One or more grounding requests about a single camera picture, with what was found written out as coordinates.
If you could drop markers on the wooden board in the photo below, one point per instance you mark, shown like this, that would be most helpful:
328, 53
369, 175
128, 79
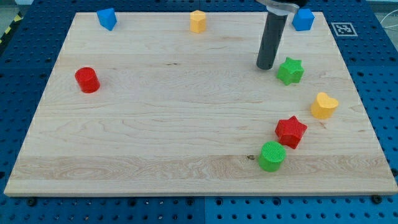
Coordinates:
185, 114

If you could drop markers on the green star block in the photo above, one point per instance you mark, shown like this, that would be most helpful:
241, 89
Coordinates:
291, 71

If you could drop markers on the blue triangular block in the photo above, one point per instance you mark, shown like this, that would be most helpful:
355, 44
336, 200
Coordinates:
107, 18

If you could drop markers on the silver tool mount bracket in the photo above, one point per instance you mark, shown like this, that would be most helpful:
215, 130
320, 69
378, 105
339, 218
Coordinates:
283, 7

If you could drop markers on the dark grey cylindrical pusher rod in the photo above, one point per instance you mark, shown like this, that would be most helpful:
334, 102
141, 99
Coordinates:
270, 41

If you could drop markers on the red cylinder block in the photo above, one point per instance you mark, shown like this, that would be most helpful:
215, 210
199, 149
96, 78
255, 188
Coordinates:
87, 80

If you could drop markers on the white fiducial marker tag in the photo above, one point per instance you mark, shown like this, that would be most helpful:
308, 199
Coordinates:
344, 29

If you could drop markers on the green cylinder block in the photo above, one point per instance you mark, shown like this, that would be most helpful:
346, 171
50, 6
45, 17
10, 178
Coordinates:
272, 156

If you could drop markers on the yellow hexagon block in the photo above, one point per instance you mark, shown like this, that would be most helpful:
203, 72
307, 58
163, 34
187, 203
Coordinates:
198, 21

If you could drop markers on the blue cube block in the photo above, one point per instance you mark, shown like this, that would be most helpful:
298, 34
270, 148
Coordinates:
303, 20

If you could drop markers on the yellow heart block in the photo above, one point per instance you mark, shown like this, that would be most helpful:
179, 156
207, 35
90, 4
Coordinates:
323, 106

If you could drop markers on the red star block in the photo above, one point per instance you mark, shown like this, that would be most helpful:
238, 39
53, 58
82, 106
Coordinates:
290, 131

